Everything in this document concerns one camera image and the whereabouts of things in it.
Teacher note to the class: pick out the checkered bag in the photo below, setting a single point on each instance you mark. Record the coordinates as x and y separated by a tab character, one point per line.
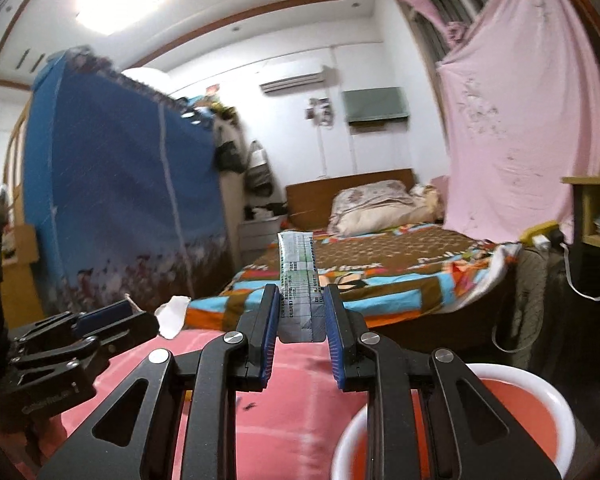
539	291

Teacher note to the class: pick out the wooden headboard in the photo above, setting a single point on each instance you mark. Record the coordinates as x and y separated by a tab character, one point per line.
309	204

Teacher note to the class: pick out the grey carton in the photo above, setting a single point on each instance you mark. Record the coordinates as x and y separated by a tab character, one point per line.
302	309

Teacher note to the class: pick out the wooden cabinet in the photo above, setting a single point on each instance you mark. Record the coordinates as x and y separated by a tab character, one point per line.
20	300

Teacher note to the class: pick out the green covered wall unit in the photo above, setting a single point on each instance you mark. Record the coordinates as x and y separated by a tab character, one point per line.
375	105

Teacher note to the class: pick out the white nightstand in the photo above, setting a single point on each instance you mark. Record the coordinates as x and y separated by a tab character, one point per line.
254	237

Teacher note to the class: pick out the orange trash bin white rim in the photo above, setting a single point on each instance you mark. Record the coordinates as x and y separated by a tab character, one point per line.
535	403

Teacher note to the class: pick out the blue fabric wardrobe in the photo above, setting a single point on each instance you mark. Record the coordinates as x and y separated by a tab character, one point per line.
120	183

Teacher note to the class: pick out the pink hanging sheet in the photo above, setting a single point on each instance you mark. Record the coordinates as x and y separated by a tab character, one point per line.
522	109

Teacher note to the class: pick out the black handbag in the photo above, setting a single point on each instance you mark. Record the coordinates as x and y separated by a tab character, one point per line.
230	152

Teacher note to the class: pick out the yellow power strip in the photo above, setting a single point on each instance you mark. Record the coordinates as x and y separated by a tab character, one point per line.
543	236

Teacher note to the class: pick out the white air conditioner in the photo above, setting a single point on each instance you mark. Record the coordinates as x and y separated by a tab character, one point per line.
271	83

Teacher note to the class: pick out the colourful bed cover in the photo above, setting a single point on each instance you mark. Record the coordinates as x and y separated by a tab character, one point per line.
390	276

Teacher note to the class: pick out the pink plaid quilt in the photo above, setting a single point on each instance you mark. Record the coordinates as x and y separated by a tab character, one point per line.
290	430

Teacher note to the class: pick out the beige pillow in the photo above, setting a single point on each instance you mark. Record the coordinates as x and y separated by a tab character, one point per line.
382	217

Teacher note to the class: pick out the floral pillow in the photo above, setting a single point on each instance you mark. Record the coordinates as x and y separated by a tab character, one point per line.
369	195

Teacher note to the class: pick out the wooden desk shelf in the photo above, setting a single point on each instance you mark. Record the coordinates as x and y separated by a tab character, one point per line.
586	209

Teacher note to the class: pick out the grey handbag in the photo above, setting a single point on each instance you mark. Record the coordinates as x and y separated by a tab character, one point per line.
258	175

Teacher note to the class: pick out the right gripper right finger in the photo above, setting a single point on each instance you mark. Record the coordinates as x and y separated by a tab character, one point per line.
428	415

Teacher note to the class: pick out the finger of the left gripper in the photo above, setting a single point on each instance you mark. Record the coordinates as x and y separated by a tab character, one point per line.
67	327
124	335

